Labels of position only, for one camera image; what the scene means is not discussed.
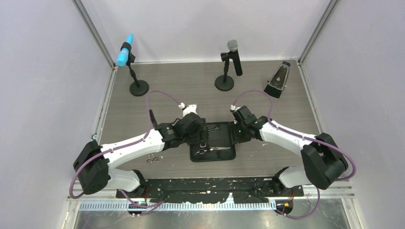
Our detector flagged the silver thinning scissors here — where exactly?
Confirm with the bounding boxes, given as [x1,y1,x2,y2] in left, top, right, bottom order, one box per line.
[195,143,231,155]

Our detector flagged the black zipper tool case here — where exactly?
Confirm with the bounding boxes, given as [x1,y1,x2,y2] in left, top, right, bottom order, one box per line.
[189,122,236,163]

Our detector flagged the silver cutting scissors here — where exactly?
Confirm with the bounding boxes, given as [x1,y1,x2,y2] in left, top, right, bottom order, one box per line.
[146,153,160,164]

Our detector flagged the black hair clip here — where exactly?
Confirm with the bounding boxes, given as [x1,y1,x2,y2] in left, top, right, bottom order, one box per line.
[207,126,220,133]

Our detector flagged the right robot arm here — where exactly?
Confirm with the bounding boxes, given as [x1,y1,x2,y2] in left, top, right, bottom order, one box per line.
[230,105,349,196]

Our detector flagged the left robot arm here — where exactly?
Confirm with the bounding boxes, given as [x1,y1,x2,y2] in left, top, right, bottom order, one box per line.
[73,113,206,198]

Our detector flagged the black comb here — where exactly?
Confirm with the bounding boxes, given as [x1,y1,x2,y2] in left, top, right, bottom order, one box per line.
[149,109,158,129]

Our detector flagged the right black microphone stand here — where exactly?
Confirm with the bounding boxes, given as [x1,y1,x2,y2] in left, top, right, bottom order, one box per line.
[214,52,234,92]

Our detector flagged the black microphone stand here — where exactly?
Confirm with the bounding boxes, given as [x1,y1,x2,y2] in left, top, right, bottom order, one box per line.
[126,53,149,96]
[214,52,234,92]

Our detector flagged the black metronome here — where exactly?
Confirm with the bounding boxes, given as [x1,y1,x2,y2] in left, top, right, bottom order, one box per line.
[264,61,290,98]

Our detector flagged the left black microphone stand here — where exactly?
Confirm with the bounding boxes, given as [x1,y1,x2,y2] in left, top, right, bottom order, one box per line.
[126,53,149,96]

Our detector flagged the black grey microphone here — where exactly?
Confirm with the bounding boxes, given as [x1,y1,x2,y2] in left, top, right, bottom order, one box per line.
[227,40,243,76]

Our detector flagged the blue microphone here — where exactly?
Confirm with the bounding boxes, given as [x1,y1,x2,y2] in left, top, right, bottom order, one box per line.
[117,33,134,66]

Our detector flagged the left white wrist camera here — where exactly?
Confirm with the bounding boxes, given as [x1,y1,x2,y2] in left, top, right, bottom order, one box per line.
[178,103,198,117]

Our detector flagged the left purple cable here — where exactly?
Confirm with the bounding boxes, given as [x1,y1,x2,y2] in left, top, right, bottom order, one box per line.
[69,90,186,216]

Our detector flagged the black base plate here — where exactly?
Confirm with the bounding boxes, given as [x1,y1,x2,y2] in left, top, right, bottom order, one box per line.
[126,177,304,204]

